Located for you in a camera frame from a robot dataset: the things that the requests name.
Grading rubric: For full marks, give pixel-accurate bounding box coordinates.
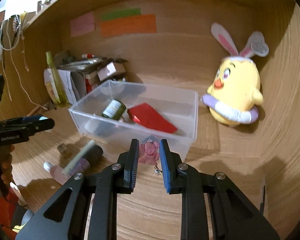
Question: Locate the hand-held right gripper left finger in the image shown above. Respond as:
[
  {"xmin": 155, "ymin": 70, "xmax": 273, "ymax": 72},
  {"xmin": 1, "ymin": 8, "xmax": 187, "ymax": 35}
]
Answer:
[{"xmin": 15, "ymin": 138, "xmax": 140, "ymax": 240}]

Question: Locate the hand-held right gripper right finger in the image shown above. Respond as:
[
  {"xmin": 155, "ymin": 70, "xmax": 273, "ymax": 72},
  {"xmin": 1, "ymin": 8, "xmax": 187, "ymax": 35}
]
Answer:
[{"xmin": 159, "ymin": 138, "xmax": 282, "ymax": 240}]

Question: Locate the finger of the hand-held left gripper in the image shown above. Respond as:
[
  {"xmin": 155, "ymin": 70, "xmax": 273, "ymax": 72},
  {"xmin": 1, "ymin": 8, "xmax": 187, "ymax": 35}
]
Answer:
[
  {"xmin": 0, "ymin": 114, "xmax": 44, "ymax": 128},
  {"xmin": 27, "ymin": 119, "xmax": 55, "ymax": 137}
]

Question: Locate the pink keychain charm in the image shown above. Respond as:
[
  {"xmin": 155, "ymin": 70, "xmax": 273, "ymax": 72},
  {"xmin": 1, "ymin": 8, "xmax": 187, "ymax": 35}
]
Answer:
[{"xmin": 139, "ymin": 140, "xmax": 163, "ymax": 174}]

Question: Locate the pale green tube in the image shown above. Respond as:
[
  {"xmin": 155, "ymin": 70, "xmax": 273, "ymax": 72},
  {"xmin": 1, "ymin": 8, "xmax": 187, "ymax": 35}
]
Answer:
[{"xmin": 62, "ymin": 140, "xmax": 95, "ymax": 175}]

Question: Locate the dark green glass bottle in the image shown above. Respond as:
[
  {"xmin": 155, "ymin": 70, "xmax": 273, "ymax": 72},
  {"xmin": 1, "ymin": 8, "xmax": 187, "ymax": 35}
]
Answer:
[{"xmin": 101, "ymin": 99, "xmax": 127, "ymax": 120}]

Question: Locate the clear plastic storage bin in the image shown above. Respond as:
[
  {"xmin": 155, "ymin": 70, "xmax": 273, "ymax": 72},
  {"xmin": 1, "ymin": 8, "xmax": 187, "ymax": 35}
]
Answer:
[{"xmin": 68, "ymin": 80, "xmax": 199, "ymax": 162}]

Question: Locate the person's left hand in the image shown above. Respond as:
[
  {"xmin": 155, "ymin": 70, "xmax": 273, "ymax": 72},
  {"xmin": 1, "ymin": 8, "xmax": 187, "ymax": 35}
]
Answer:
[{"xmin": 1, "ymin": 145, "xmax": 14, "ymax": 188}]

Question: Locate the wooden stick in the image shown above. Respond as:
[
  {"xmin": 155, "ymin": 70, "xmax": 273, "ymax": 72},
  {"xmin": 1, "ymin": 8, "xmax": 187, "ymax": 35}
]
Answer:
[{"xmin": 30, "ymin": 105, "xmax": 47, "ymax": 115}]

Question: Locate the small cream tube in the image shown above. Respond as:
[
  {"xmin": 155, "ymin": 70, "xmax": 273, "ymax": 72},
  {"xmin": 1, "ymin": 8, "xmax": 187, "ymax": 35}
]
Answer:
[{"xmin": 44, "ymin": 79, "xmax": 59, "ymax": 103}]

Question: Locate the yellow-green spray bottle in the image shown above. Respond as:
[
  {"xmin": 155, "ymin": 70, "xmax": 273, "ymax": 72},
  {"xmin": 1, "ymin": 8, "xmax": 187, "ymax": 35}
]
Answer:
[{"xmin": 45, "ymin": 51, "xmax": 69, "ymax": 108}]

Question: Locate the dark purple cosmetic bottle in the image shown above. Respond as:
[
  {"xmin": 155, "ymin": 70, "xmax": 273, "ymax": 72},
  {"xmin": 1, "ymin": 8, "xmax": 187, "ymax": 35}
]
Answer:
[{"xmin": 75, "ymin": 144, "xmax": 104, "ymax": 174}]

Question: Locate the pile of books and boxes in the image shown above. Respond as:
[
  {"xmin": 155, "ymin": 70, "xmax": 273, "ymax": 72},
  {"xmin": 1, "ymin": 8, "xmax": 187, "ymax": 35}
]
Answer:
[{"xmin": 44, "ymin": 69, "xmax": 87, "ymax": 105}]

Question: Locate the red and white box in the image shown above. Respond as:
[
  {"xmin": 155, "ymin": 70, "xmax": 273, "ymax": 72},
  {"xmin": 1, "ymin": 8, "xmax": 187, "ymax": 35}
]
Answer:
[{"xmin": 85, "ymin": 71, "xmax": 100, "ymax": 93}]

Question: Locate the stack of books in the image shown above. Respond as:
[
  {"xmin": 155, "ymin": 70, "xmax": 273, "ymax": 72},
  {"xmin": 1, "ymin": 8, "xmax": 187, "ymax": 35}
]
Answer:
[{"xmin": 57, "ymin": 56, "xmax": 108, "ymax": 73}]

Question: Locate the orange clothing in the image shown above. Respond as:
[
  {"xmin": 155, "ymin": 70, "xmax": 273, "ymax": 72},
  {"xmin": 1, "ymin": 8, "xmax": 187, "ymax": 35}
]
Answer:
[{"xmin": 0, "ymin": 180, "xmax": 18, "ymax": 230}]

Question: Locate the small white cardboard box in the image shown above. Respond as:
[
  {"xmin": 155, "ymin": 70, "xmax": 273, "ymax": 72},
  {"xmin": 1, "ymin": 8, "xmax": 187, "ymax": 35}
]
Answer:
[{"xmin": 97, "ymin": 62, "xmax": 127, "ymax": 82}]

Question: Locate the yellow chick plush toy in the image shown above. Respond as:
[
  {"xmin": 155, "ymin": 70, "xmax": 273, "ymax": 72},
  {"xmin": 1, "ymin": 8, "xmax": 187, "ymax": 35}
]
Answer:
[{"xmin": 201, "ymin": 22, "xmax": 269, "ymax": 128}]

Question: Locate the pink paper note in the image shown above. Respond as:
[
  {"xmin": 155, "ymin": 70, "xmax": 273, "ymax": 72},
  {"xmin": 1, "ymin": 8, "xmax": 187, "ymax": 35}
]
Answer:
[{"xmin": 70, "ymin": 12, "xmax": 95, "ymax": 37}]

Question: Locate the green paper note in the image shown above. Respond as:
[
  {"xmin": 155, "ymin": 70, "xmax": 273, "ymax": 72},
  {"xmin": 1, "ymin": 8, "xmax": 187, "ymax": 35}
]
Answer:
[{"xmin": 99, "ymin": 8, "xmax": 142, "ymax": 21}]

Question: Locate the black and white lanyard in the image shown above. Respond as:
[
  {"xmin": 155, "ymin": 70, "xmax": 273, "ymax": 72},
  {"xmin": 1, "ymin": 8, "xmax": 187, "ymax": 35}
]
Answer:
[{"xmin": 10, "ymin": 15, "xmax": 22, "ymax": 48}]

